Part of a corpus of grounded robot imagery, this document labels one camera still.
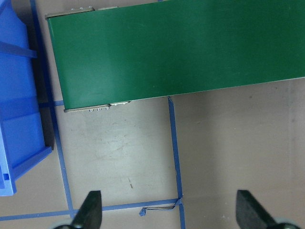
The green conveyor belt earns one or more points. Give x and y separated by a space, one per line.
113 56

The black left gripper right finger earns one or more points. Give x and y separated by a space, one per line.
250 214

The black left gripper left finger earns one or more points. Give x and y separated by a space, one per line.
89 215

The blue bin left side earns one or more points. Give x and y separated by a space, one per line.
22 144

